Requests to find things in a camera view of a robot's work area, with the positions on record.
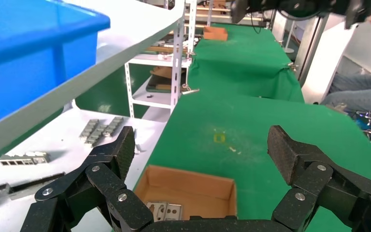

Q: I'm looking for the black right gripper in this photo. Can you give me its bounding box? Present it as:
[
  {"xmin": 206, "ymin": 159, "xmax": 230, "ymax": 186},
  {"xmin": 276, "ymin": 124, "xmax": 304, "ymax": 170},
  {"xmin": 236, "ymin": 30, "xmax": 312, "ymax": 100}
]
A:
[{"xmin": 230, "ymin": 0, "xmax": 371, "ymax": 29}]

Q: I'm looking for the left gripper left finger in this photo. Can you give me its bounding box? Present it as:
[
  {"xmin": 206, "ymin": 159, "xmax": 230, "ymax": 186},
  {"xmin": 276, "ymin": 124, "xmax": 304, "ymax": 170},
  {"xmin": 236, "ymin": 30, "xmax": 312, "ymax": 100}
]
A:
[{"xmin": 20, "ymin": 126, "xmax": 154, "ymax": 232}]

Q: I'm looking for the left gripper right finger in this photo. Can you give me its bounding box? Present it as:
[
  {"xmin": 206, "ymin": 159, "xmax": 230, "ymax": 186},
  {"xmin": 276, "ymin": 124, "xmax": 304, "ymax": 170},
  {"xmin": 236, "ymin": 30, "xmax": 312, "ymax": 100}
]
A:
[{"xmin": 267, "ymin": 125, "xmax": 371, "ymax": 232}]

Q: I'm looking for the silver metal IO shield plate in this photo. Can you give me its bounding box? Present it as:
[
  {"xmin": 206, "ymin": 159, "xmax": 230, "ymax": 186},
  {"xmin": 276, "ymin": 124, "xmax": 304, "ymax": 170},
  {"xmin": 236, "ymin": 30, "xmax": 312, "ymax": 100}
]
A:
[
  {"xmin": 145, "ymin": 201, "xmax": 169, "ymax": 222},
  {"xmin": 167, "ymin": 203, "xmax": 184, "ymax": 221}
]

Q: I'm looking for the open brown cardboard box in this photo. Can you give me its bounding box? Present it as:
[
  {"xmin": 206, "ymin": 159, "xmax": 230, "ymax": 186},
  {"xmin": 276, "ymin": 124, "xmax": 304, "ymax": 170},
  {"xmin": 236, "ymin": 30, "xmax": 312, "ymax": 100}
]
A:
[
  {"xmin": 203, "ymin": 26, "xmax": 228, "ymax": 42},
  {"xmin": 133, "ymin": 165, "xmax": 238, "ymax": 221}
]

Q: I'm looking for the brown cardboard stack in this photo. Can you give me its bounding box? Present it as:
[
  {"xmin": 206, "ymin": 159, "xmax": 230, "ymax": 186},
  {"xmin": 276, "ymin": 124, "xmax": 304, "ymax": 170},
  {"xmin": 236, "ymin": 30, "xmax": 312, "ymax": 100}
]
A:
[{"xmin": 148, "ymin": 65, "xmax": 173, "ymax": 92}]

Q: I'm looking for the blue plastic tray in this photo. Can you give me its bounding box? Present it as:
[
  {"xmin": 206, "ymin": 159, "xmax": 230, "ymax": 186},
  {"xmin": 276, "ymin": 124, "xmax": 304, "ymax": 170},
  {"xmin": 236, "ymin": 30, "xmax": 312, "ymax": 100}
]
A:
[{"xmin": 0, "ymin": 0, "xmax": 111, "ymax": 131}]

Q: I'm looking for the grey metal column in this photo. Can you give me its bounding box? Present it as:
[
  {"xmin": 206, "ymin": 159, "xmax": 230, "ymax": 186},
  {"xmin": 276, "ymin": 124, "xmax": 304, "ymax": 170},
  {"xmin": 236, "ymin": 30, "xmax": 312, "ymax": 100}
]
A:
[{"xmin": 296, "ymin": 16, "xmax": 322, "ymax": 87}]

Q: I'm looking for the grey ribbed metal strip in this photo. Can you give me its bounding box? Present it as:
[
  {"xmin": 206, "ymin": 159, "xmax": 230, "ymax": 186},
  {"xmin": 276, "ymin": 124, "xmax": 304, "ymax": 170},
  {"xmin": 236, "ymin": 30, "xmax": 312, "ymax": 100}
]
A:
[
  {"xmin": 85, "ymin": 125, "xmax": 109, "ymax": 148},
  {"xmin": 103, "ymin": 116, "xmax": 124, "ymax": 138},
  {"xmin": 79, "ymin": 119, "xmax": 100, "ymax": 142}
]

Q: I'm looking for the small bent metal clip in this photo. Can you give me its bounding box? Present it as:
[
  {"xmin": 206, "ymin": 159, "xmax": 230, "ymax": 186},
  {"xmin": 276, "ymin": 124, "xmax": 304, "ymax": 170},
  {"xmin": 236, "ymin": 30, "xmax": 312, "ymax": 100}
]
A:
[{"xmin": 133, "ymin": 128, "xmax": 147, "ymax": 155}]

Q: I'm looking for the white lower shelf board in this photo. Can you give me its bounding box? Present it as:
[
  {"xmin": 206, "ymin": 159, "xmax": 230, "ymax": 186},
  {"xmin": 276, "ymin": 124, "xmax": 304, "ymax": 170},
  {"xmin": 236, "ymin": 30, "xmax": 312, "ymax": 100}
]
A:
[{"xmin": 0, "ymin": 109, "xmax": 169, "ymax": 232}]

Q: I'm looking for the white panel board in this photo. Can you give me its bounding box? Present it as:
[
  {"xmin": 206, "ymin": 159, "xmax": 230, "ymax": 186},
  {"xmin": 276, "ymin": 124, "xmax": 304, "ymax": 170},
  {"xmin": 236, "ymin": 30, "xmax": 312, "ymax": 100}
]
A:
[{"xmin": 300, "ymin": 20, "xmax": 359, "ymax": 105}]

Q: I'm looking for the grey slotted metal piece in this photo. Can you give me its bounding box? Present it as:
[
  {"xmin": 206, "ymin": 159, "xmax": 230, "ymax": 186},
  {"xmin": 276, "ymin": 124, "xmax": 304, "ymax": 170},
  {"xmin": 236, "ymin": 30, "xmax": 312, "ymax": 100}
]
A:
[{"xmin": 0, "ymin": 151, "xmax": 51, "ymax": 166}]

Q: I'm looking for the long dark metal bar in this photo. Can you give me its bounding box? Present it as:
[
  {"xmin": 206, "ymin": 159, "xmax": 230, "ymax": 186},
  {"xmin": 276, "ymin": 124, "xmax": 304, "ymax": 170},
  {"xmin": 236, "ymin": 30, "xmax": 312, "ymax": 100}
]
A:
[{"xmin": 0, "ymin": 172, "xmax": 66, "ymax": 216}]

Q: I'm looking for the green table cloth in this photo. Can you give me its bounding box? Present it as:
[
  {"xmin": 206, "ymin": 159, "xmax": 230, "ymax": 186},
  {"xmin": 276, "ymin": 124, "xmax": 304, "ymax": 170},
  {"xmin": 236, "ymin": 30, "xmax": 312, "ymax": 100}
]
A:
[
  {"xmin": 112, "ymin": 93, "xmax": 371, "ymax": 232},
  {"xmin": 188, "ymin": 22, "xmax": 305, "ymax": 104}
]

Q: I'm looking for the seated person in jeans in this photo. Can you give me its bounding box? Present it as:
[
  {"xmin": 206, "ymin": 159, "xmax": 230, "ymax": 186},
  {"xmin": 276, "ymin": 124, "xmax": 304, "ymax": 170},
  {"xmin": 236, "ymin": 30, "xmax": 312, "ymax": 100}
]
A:
[{"xmin": 320, "ymin": 48, "xmax": 371, "ymax": 114}]

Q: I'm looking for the white storage rack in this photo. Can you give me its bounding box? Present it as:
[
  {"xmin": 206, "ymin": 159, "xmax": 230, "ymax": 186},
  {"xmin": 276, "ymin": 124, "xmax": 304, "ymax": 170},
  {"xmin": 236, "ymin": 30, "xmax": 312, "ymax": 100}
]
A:
[{"xmin": 125, "ymin": 0, "xmax": 212, "ymax": 111}]

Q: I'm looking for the white metal shelf board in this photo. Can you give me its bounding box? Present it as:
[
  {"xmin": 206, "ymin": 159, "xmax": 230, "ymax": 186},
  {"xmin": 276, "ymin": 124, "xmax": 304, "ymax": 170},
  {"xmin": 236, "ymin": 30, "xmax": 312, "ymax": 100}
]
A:
[{"xmin": 0, "ymin": 0, "xmax": 186, "ymax": 167}]

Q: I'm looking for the white perforated shelf post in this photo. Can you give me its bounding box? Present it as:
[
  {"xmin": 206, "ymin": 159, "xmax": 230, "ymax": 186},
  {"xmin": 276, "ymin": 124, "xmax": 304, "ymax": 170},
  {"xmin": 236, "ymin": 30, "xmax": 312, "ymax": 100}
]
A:
[{"xmin": 170, "ymin": 0, "xmax": 186, "ymax": 114}]

